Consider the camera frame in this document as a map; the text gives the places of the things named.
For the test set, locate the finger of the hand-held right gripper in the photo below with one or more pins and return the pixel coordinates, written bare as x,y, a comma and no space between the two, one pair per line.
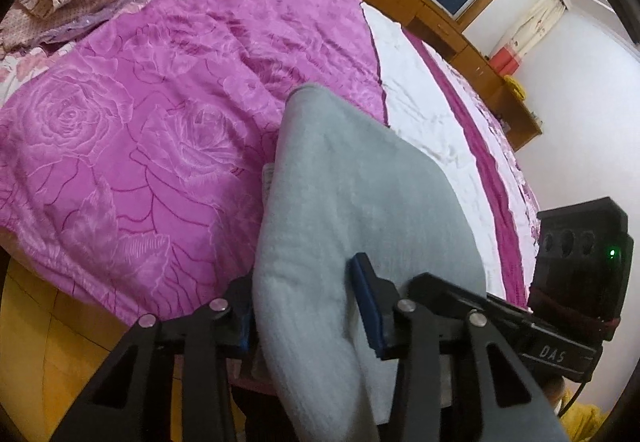
450,289

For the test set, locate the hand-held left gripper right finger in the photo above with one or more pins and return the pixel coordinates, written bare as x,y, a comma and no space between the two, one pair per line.
365,302

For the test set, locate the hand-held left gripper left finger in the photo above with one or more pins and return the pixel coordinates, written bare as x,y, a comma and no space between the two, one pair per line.
244,322

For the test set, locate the grey pants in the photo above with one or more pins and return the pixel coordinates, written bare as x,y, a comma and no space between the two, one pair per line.
325,222

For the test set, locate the white and magenta blanket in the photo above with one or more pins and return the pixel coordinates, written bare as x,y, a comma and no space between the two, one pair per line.
425,97

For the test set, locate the yellow object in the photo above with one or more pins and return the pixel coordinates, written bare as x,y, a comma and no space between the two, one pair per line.
515,87

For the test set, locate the magenta rose pattern blanket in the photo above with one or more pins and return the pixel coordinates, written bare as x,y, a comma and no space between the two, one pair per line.
150,122

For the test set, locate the cream curtain with orange hem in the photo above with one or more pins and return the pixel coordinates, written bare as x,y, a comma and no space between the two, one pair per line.
535,22

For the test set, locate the pink floral bedsheet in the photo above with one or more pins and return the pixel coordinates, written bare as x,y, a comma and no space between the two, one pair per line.
25,67

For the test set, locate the lilac ruffled pillow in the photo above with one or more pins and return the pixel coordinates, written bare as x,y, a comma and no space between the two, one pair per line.
75,27

